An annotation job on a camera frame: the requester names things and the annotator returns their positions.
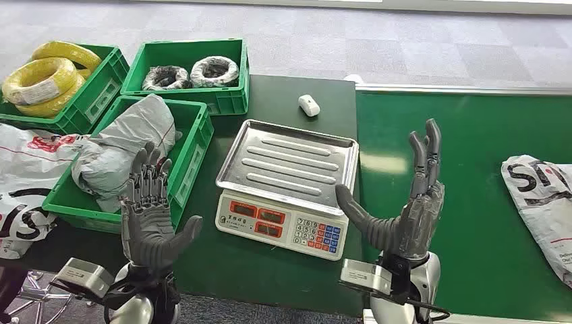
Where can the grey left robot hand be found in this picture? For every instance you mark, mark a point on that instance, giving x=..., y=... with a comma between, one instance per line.
x=147, y=228

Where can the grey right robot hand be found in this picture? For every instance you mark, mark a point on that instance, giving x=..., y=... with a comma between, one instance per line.
x=415, y=228

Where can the white mailer with black letters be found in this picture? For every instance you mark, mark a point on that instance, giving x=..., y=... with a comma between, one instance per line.
x=545, y=210

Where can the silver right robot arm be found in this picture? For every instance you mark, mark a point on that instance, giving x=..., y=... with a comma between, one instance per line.
x=424, y=277

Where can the green conveyor belt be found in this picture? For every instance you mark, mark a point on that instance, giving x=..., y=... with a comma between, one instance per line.
x=469, y=179

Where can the grey plastic mailer package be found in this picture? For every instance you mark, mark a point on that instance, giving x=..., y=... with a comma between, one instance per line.
x=120, y=147

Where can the green crate with label slot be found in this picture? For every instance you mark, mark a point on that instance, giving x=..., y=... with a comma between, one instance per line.
x=96, y=96
x=190, y=147
x=223, y=100

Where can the metal chair base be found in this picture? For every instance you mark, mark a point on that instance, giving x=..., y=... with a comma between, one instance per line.
x=40, y=295

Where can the white mailer with red print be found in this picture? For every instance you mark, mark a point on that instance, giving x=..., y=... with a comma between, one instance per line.
x=31, y=170

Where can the white scale with steel tray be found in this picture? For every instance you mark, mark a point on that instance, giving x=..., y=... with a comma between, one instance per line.
x=286, y=174

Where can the white round knob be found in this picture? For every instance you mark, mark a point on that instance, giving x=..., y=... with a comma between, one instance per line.
x=354, y=78

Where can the small white scanner device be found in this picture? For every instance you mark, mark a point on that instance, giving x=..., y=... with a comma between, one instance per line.
x=309, y=105

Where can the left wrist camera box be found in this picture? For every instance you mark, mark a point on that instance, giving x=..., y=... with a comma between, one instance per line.
x=85, y=276

